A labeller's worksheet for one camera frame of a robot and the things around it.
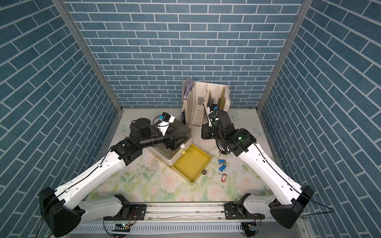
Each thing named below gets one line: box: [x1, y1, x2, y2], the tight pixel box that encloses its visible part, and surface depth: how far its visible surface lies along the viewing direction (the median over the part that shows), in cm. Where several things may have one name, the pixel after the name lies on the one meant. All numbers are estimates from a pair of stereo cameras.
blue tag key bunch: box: [217, 158, 228, 173], surface depth 93 cm
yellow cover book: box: [219, 85, 232, 113], surface depth 93 cm
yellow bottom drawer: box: [169, 143, 212, 186], surface depth 90 cm
